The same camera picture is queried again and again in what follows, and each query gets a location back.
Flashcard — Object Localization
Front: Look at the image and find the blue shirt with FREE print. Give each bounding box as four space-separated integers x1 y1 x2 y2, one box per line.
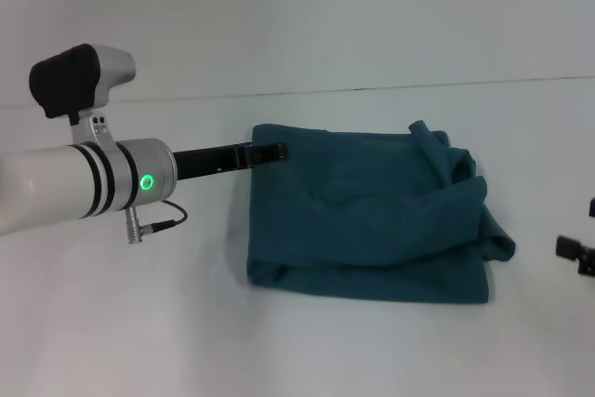
245 119 516 306

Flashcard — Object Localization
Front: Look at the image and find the left arm plug with cable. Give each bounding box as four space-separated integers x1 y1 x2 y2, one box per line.
124 199 189 245

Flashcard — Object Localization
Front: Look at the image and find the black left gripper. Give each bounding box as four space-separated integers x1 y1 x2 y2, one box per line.
171 141 291 182

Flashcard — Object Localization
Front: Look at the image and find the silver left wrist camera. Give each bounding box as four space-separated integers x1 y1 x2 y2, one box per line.
28 43 137 145

